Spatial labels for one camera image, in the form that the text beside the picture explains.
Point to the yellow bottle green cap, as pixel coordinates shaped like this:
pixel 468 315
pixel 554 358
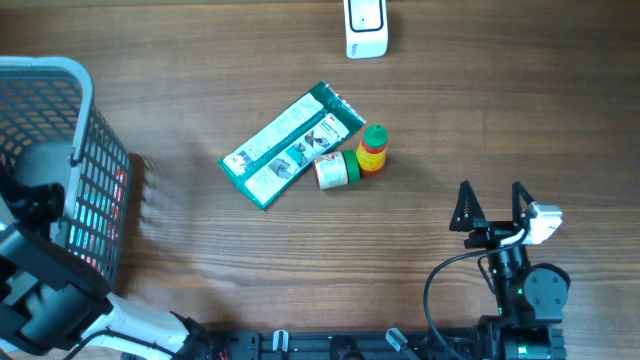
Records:
pixel 371 152

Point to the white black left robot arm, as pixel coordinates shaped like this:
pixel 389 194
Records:
pixel 52 299

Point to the grey plastic mesh basket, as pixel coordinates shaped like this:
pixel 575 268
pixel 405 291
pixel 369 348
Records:
pixel 52 132

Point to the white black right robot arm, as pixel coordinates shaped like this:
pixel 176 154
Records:
pixel 530 298

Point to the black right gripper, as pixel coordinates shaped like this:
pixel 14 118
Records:
pixel 489 231

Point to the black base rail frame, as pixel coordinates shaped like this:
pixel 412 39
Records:
pixel 350 345

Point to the green 3M glove package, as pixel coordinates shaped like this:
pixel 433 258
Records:
pixel 316 123

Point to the white jar green lid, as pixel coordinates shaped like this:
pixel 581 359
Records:
pixel 336 169

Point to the white barcode scanner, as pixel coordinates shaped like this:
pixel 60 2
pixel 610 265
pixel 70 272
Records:
pixel 366 28

